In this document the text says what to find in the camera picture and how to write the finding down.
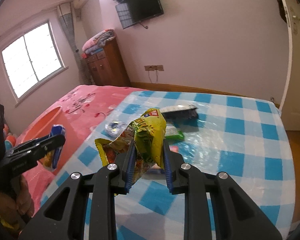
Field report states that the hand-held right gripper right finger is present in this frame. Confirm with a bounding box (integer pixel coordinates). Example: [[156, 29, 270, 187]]
[[162, 139, 283, 240]]

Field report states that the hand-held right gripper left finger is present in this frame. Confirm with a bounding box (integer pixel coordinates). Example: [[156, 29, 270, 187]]
[[18, 140, 137, 240]]

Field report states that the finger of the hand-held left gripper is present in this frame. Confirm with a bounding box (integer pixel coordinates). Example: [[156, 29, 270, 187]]
[[5, 134, 66, 167]]

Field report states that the orange plastic bucket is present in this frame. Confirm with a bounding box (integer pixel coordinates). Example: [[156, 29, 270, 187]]
[[16, 106, 77, 175]]

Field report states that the yellow orange wrapper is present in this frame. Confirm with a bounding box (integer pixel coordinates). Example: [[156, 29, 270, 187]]
[[41, 151, 56, 172]]

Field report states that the blue snack packet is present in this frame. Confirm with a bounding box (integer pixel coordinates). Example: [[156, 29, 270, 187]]
[[51, 124, 67, 169]]

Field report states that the green white packet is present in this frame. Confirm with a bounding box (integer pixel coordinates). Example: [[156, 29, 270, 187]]
[[165, 124, 185, 140]]

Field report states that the yellow snack bag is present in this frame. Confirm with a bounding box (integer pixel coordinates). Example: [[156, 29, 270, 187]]
[[94, 108, 167, 183]]

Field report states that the clear plastic wrapper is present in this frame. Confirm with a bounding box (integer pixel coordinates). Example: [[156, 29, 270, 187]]
[[105, 120, 127, 138]]

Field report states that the dark blue carton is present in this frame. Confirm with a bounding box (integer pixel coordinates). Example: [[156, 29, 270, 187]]
[[160, 104, 199, 121]]

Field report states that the person's left hand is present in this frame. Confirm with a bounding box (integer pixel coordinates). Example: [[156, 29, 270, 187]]
[[12, 174, 35, 217]]

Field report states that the colourful soft toy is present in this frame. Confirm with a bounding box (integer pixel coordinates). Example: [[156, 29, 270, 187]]
[[4, 124, 17, 150]]

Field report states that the pink floral bed blanket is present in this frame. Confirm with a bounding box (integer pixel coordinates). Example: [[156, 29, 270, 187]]
[[5, 84, 153, 205]]

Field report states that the blue checkered plastic tablecloth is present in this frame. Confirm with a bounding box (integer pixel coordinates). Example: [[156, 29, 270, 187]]
[[40, 90, 297, 240]]

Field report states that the white framed window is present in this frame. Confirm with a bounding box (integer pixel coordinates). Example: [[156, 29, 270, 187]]
[[0, 19, 69, 105]]

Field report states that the brown wooden cabinet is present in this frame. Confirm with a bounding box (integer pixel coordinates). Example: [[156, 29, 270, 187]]
[[86, 39, 131, 87]]

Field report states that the pile of folded blankets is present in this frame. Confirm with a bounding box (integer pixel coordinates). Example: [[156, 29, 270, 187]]
[[81, 29, 117, 58]]

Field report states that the grey checked curtain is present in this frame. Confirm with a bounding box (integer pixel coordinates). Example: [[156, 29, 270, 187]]
[[57, 2, 93, 85]]

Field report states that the white door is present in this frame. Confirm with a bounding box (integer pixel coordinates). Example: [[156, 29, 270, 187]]
[[274, 0, 300, 132]]

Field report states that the black wall television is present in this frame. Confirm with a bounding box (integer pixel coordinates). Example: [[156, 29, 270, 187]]
[[115, 0, 164, 30]]

